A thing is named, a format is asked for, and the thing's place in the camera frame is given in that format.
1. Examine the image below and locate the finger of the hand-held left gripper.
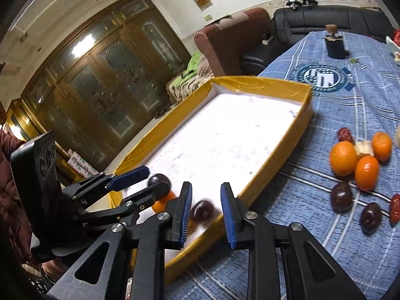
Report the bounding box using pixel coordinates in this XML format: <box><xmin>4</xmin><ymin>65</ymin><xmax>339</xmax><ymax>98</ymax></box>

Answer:
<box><xmin>79</xmin><ymin>184</ymin><xmax>172</xmax><ymax>229</ymax></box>
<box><xmin>62</xmin><ymin>166</ymin><xmax>151</xmax><ymax>201</ymax></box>

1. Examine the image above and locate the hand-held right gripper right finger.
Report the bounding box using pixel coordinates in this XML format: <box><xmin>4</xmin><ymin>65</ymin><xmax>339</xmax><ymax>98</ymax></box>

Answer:
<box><xmin>220</xmin><ymin>182</ymin><xmax>368</xmax><ymax>300</ymax></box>

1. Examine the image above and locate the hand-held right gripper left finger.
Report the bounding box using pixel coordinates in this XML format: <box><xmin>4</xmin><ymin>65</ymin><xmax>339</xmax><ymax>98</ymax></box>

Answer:
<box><xmin>47</xmin><ymin>181</ymin><xmax>193</xmax><ymax>300</ymax></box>

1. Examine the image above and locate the dark maroon round fruit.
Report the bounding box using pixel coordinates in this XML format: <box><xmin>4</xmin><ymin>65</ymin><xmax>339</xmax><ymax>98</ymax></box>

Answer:
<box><xmin>148</xmin><ymin>173</ymin><xmax>172</xmax><ymax>191</ymax></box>
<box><xmin>359</xmin><ymin>202</ymin><xmax>383</xmax><ymax>233</ymax></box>
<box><xmin>190</xmin><ymin>199</ymin><xmax>216</xmax><ymax>224</ymax></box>
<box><xmin>330</xmin><ymin>181</ymin><xmax>354</xmax><ymax>212</ymax></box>

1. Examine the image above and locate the orange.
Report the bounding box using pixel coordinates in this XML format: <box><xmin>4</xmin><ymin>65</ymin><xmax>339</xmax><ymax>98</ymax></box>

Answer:
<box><xmin>354</xmin><ymin>155</ymin><xmax>380</xmax><ymax>192</ymax></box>
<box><xmin>329</xmin><ymin>141</ymin><xmax>358</xmax><ymax>176</ymax></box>
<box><xmin>151</xmin><ymin>190</ymin><xmax>197</xmax><ymax>236</ymax></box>
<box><xmin>372</xmin><ymin>132</ymin><xmax>393</xmax><ymax>162</ymax></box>

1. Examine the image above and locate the yellow-edged white box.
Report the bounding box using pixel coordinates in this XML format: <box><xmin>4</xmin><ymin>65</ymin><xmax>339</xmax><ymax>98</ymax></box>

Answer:
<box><xmin>108</xmin><ymin>75</ymin><xmax>314</xmax><ymax>285</ymax></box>

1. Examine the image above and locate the beige fruit chunk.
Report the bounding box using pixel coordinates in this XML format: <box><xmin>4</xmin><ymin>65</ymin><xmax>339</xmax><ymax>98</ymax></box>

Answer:
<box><xmin>354</xmin><ymin>140</ymin><xmax>375</xmax><ymax>159</ymax></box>

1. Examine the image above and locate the stack of white cartons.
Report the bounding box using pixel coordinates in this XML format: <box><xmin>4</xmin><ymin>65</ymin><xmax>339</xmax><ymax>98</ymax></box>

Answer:
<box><xmin>67</xmin><ymin>150</ymin><xmax>99</xmax><ymax>177</ymax></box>

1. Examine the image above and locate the blue checked tablecloth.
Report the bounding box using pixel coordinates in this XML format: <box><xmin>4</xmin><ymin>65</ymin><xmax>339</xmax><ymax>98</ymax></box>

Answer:
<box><xmin>165</xmin><ymin>30</ymin><xmax>400</xmax><ymax>300</ymax></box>

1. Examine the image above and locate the wooden glass-door cabinet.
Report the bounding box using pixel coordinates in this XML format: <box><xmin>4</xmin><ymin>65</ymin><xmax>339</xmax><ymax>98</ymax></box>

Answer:
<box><xmin>6</xmin><ymin>0</ymin><xmax>193</xmax><ymax>176</ymax></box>

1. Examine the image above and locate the leaf-patterned blanket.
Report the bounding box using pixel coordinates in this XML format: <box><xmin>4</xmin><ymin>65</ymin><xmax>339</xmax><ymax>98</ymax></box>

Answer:
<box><xmin>165</xmin><ymin>59</ymin><xmax>216</xmax><ymax>104</ymax></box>

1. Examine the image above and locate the green cloth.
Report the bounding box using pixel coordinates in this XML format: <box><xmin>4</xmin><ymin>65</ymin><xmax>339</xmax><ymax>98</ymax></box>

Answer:
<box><xmin>172</xmin><ymin>51</ymin><xmax>204</xmax><ymax>88</ymax></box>

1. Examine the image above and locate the red date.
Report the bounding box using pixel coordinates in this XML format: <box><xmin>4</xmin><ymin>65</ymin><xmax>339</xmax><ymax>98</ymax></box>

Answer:
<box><xmin>388</xmin><ymin>194</ymin><xmax>400</xmax><ymax>226</ymax></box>
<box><xmin>337</xmin><ymin>127</ymin><xmax>354</xmax><ymax>144</ymax></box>

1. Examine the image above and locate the brown armchair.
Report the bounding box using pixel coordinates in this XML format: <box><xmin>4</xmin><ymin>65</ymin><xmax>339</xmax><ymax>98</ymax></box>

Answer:
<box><xmin>194</xmin><ymin>8</ymin><xmax>272</xmax><ymax>77</ymax></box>

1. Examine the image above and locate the black jar with wooden lid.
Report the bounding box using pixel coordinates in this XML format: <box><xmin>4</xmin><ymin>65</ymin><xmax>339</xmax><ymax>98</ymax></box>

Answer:
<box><xmin>325</xmin><ymin>24</ymin><xmax>349</xmax><ymax>59</ymax></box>

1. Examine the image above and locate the black leather sofa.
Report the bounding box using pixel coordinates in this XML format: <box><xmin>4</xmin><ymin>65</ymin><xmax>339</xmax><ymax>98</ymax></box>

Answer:
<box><xmin>242</xmin><ymin>5</ymin><xmax>400</xmax><ymax>76</ymax></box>

